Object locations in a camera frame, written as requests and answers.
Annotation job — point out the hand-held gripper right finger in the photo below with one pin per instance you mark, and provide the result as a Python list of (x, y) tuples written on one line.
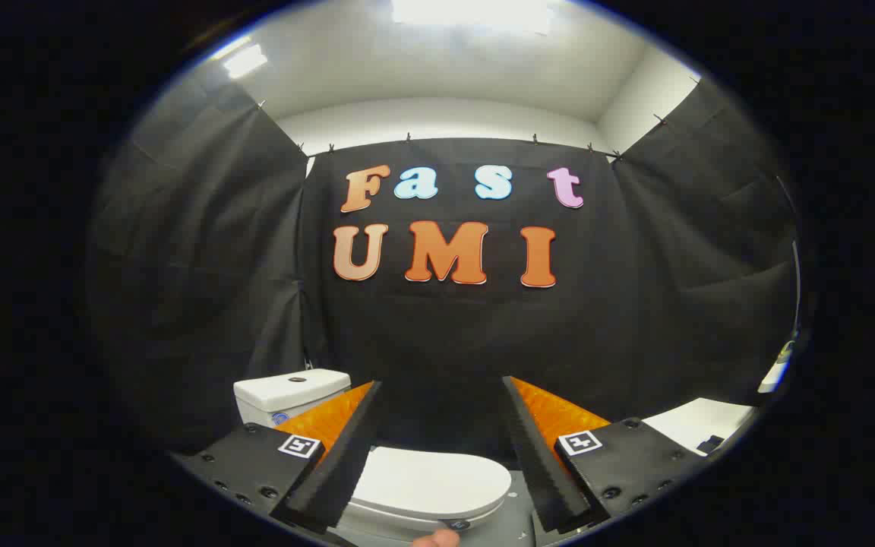
[(540, 456)]

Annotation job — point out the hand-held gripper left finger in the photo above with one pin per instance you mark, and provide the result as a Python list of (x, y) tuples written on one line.
[(342, 456)]

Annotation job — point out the round black lid tab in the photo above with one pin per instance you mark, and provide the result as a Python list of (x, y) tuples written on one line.
[(457, 524)]

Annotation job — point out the black backdrop cloth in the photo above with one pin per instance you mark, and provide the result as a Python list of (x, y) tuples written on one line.
[(437, 334)]

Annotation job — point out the white drawer cabinet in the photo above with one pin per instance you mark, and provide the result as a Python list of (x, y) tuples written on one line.
[(692, 422)]

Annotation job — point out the small ceiling light panel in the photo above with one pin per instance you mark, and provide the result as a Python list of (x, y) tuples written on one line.
[(245, 61)]

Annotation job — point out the large ceiling light panel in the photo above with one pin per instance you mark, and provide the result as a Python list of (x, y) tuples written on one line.
[(472, 14)]

